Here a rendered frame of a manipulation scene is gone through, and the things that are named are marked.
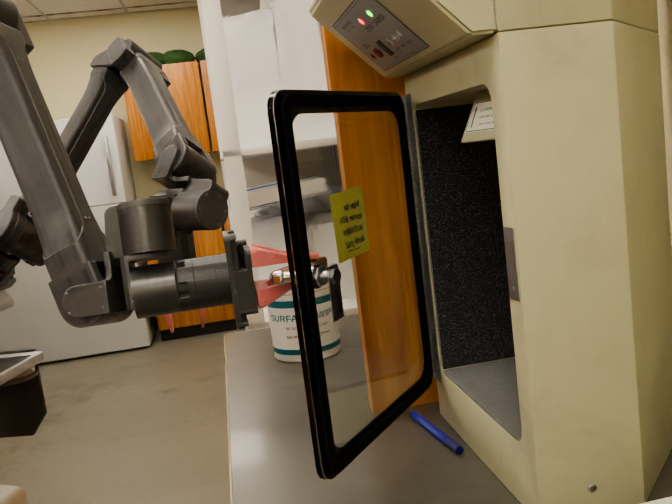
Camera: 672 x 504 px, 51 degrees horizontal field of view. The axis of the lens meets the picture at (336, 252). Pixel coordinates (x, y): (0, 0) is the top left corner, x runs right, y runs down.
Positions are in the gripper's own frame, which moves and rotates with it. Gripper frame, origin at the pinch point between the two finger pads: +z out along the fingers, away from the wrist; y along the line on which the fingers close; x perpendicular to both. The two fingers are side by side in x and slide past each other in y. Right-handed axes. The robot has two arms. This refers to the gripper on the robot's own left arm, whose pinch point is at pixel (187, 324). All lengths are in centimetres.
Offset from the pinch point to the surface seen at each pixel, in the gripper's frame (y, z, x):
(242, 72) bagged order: 17, -47, 96
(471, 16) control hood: 32, -34, -46
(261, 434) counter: 8.8, 15.4, -9.7
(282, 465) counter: 10.9, 15.2, -21.3
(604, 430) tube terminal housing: 41, 6, -46
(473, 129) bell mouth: 36, -24, -33
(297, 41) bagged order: 32, -52, 83
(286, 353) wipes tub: 15.5, 13.8, 23.5
